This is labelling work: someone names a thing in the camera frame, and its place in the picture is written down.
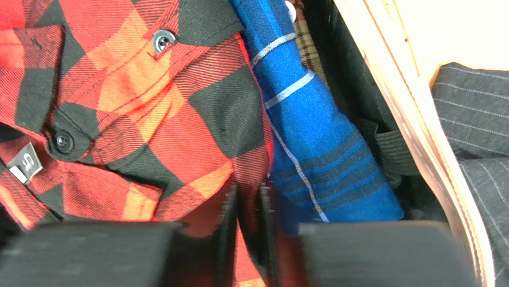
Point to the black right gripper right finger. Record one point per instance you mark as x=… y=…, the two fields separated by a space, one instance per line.
x=401 y=253

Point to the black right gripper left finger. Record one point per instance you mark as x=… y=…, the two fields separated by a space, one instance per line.
x=123 y=254

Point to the multicolour plaid shirt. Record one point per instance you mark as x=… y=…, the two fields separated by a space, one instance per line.
x=307 y=49

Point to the dark pinstripe shirt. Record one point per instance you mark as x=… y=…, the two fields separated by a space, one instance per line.
x=472 y=105

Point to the blue plaid shirt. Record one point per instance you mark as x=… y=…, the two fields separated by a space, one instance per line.
x=323 y=170

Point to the red black plaid shirt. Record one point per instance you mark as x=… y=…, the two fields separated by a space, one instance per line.
x=132 y=111

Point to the pink suitcase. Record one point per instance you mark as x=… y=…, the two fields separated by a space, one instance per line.
x=381 y=59

